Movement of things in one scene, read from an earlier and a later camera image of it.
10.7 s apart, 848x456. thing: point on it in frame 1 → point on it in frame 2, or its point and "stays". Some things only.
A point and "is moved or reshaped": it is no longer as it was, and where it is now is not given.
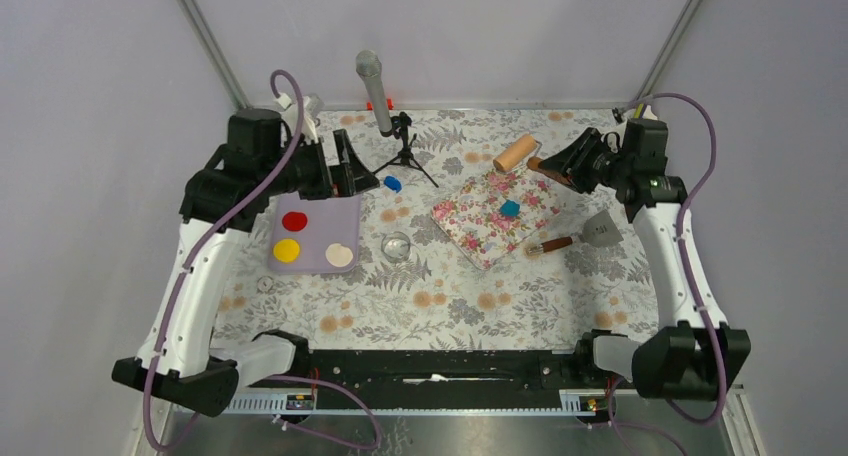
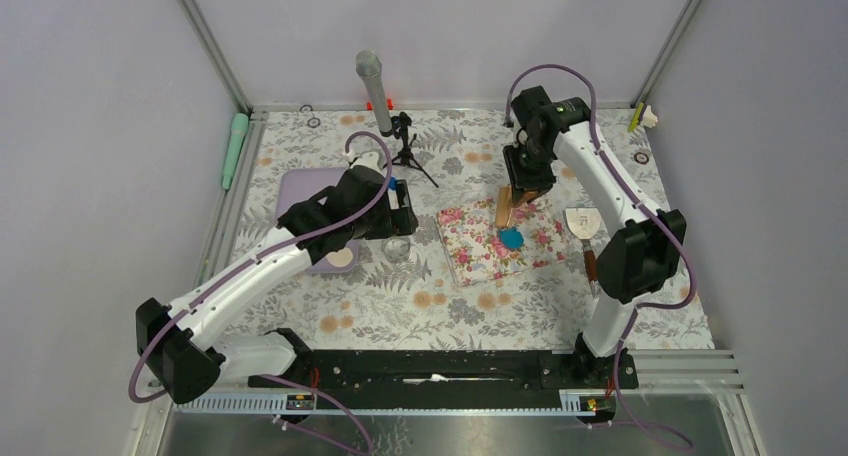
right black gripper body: [592, 162] → [529, 169]
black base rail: [451, 379] stays
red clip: [390, 105] stays
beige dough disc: [339, 255] stays
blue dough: [509, 208] → [511, 238]
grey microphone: [369, 64] stays
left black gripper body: [333, 181] → [399, 220]
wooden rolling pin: [519, 151] is moved or reshaped
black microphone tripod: [400, 129] stays
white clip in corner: [648, 114] stays
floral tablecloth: [465, 246] stays
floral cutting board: [496, 214] is moved or reshaped
